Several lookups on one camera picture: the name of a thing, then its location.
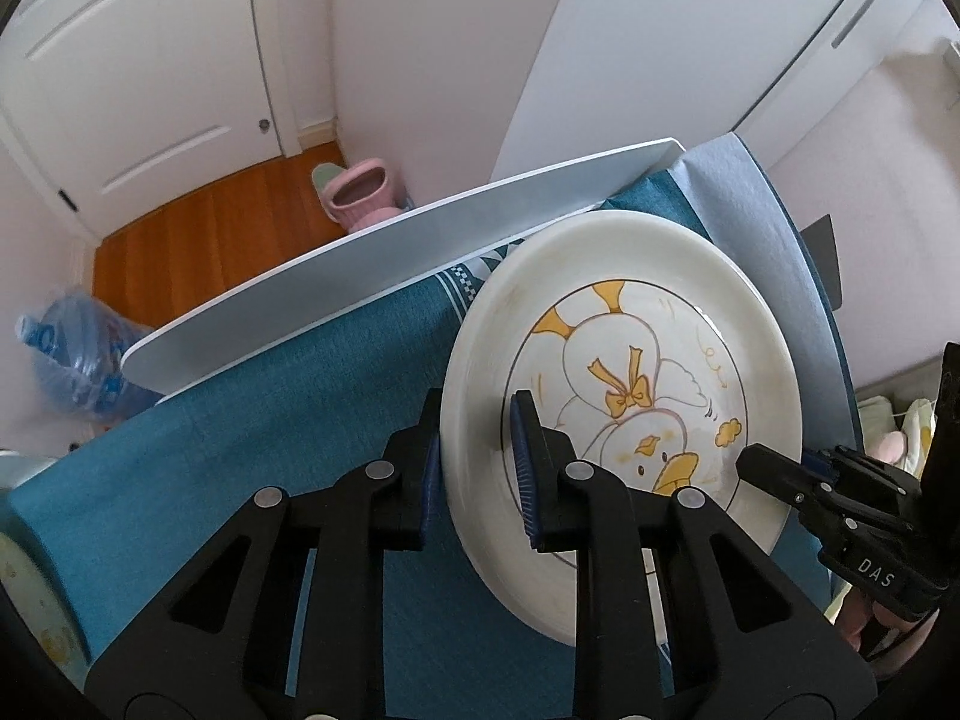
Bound blue plastic bag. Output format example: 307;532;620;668
16;292;163;425

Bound pink slippers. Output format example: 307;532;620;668
321;159;407;233

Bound person's right hand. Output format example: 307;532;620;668
834;589;938;661

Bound cream plate with duck print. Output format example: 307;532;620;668
441;211;809;647

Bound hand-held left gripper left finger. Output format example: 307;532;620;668
84;388;443;720

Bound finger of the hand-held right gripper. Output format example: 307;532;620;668
739;444;826;523
802;448;920;497

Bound white board panel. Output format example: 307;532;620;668
120;137;688;398

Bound white wardrobe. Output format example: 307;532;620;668
491;0;960;188

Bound pile of soft cloths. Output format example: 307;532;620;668
856;391;940;467

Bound teal tablecloth with white pattern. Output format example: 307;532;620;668
7;165;856;720

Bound white panelled interior door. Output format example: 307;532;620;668
0;0;302;242

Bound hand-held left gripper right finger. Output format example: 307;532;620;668
510;390;878;720

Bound pale green object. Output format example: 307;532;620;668
311;163;350;200

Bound cream printed plate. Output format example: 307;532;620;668
0;532;89;692

